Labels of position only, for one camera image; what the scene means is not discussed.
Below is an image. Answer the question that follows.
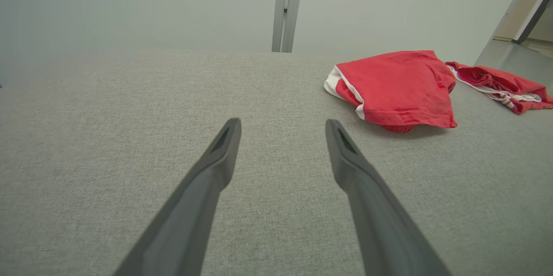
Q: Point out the dark grey door frame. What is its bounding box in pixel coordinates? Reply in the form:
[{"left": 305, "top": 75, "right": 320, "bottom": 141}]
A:
[{"left": 512, "top": 0, "right": 553, "bottom": 45}]

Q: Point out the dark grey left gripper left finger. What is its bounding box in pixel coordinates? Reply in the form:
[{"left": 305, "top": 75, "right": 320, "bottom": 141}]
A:
[{"left": 113, "top": 117, "right": 242, "bottom": 276}]

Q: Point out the red basketball jersey white trim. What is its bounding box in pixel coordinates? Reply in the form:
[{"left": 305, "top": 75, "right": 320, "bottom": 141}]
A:
[{"left": 324, "top": 50, "right": 553, "bottom": 134}]

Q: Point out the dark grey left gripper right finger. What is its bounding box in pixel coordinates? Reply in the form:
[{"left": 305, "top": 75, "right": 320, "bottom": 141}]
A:
[{"left": 325, "top": 118, "right": 452, "bottom": 276}]

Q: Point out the grey partition post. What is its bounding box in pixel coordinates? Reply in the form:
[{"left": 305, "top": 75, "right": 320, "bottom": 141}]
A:
[{"left": 271, "top": 0, "right": 305, "bottom": 53}]

